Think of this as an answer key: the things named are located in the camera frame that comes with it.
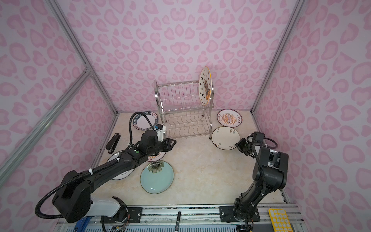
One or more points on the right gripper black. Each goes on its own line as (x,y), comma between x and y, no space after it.
(240,145)

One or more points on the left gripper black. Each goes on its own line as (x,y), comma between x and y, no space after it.
(167,142)

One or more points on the halloween cat star plate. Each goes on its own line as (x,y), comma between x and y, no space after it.
(205,86)

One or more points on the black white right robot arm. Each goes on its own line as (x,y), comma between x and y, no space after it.
(270,173)

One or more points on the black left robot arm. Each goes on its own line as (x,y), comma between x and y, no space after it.
(73,200)

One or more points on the orange sunburst plate near rack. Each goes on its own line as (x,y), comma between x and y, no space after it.
(158,157)

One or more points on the silver two-tier dish rack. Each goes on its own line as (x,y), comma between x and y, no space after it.
(181,111)

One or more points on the mint green flower plate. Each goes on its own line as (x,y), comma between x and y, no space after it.
(157,177)

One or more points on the orange sunburst plate far right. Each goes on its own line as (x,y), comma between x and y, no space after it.
(229,118)

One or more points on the white plate black text rim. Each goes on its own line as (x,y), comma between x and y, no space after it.
(140,123)

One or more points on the white plate black rings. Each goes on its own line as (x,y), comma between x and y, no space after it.
(120,168)

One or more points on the black stapler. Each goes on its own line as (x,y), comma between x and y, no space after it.
(112,144)

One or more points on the black marker pen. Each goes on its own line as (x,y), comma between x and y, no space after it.
(176,229)

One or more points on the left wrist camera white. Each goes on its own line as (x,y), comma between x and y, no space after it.
(161,131)

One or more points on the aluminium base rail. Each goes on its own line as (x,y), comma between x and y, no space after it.
(189,218)

